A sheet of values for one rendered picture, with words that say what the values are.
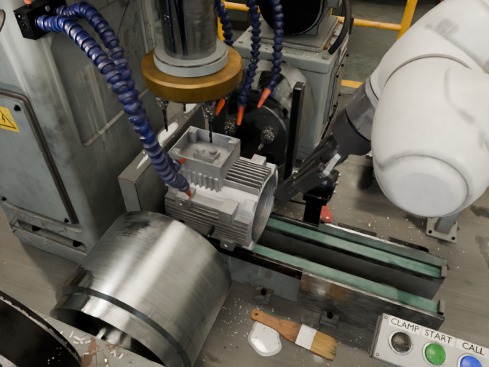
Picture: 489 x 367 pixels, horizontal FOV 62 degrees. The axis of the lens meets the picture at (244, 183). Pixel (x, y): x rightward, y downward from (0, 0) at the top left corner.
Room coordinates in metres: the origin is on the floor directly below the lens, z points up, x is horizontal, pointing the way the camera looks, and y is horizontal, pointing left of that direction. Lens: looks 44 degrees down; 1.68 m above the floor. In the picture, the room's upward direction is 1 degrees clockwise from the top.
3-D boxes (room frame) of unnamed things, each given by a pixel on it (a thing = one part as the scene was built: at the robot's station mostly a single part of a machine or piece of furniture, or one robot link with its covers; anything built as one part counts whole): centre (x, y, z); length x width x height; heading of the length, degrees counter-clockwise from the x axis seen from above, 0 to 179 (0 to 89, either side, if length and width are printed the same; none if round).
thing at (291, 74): (0.97, -0.06, 1.04); 0.41 x 0.25 x 0.25; 159
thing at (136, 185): (0.72, 0.20, 0.97); 0.30 x 0.11 x 0.34; 159
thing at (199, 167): (0.67, 0.08, 1.11); 0.12 x 0.11 x 0.07; 68
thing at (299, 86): (0.74, -0.11, 1.12); 0.04 x 0.03 x 0.26; 69
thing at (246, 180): (0.66, 0.05, 1.01); 0.20 x 0.19 x 0.19; 68
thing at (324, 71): (1.22, -0.15, 0.99); 0.35 x 0.31 x 0.37; 159
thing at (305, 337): (0.44, -0.11, 0.80); 0.21 x 0.05 x 0.01; 65
